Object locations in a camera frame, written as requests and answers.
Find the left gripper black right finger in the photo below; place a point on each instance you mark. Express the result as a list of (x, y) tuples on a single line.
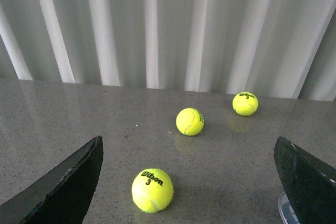
[(308, 182)]

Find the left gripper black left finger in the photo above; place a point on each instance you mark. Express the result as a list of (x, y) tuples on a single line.
[(64, 194)]

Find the Roland Garros tennis ball can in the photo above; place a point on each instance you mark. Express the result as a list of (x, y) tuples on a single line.
[(286, 211)]

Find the near Wilson tennis ball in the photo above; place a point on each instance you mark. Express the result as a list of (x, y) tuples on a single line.
[(152, 190)]

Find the wilson tennis ball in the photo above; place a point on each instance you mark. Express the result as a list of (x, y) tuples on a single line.
[(245, 103), (152, 190)]

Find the far Wilson tennis ball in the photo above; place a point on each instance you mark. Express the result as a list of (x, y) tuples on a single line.
[(245, 103)]

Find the middle yellow tennis ball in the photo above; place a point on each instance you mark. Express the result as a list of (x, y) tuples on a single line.
[(190, 121)]

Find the white pleated curtain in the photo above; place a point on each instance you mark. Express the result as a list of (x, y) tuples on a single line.
[(272, 48)]

